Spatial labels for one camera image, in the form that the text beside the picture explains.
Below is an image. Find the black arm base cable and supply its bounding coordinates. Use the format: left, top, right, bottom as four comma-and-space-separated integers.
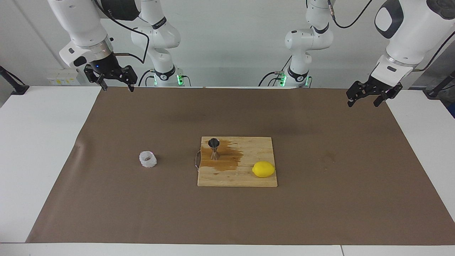
138, 69, 157, 87
259, 59, 297, 87

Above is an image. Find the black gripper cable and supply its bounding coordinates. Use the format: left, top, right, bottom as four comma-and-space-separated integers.
93, 0, 150, 64
327, 0, 455, 71

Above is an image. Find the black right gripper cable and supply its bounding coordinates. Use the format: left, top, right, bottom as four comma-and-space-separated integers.
93, 0, 150, 64

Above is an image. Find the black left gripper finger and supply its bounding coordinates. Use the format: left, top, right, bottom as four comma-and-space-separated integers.
347, 81, 366, 108
373, 85, 403, 107

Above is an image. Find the wooden cutting board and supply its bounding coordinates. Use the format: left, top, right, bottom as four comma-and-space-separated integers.
194, 136, 278, 188

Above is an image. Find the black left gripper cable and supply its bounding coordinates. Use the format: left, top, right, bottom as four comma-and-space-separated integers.
327, 0, 455, 71

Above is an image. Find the dark grey panel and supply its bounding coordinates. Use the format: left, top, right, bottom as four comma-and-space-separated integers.
414, 41, 455, 89

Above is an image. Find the brown paper table mat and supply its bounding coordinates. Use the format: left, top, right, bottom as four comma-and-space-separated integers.
26, 86, 455, 246

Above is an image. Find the black right arm base cable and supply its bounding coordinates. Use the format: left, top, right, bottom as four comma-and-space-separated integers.
138, 69, 157, 87

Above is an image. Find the black left arm base cable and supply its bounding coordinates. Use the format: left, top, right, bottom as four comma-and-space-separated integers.
259, 59, 297, 87

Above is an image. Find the clear textured plastic cup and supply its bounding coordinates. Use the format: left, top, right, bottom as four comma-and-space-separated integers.
139, 151, 157, 168

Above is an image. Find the steel cocktail jigger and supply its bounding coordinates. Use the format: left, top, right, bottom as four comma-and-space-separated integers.
208, 138, 221, 160

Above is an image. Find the white wall socket strip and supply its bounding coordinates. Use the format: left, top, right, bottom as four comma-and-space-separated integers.
47, 69, 80, 86

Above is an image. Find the yellow lemon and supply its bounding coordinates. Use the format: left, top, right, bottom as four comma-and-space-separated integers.
252, 161, 276, 178

